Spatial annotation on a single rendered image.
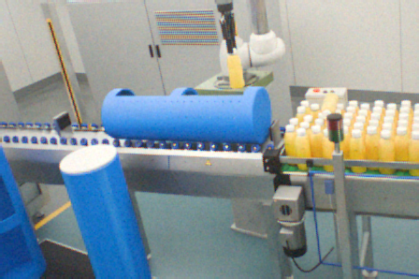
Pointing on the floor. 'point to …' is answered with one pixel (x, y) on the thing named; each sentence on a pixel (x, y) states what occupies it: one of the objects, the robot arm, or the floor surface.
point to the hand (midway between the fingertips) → (231, 45)
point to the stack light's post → (342, 214)
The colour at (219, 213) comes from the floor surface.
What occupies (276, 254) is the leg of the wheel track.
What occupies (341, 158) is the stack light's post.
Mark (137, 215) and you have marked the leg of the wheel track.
